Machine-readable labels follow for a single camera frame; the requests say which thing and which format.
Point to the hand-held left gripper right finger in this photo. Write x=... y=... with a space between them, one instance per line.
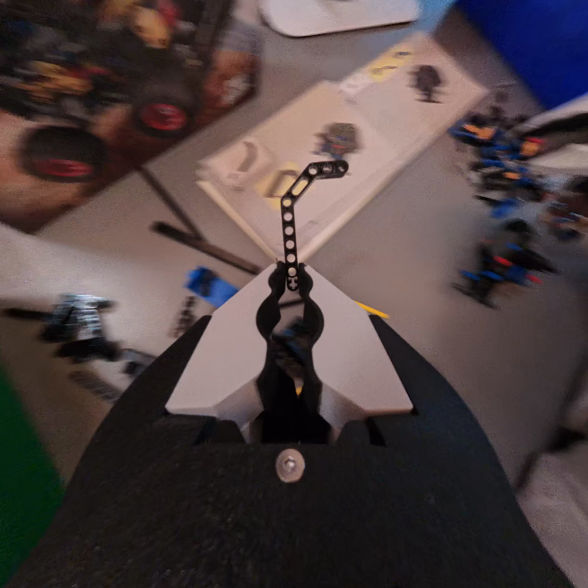
x=358 y=367

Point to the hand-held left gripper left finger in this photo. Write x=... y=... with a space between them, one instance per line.
x=216 y=367

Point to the black bent lego beam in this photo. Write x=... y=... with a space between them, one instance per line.
x=294 y=220

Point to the pile of lego beams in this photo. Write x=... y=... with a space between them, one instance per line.
x=115 y=321

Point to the lego instruction booklet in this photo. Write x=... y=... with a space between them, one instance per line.
x=340 y=142

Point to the pile of small lego pins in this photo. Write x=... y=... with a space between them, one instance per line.
x=510 y=151

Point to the lego set box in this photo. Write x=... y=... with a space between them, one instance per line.
x=105 y=101

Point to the green plastic bin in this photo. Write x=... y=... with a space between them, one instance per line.
x=20 y=473

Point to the blue plastic bin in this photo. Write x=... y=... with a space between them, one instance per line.
x=528 y=41

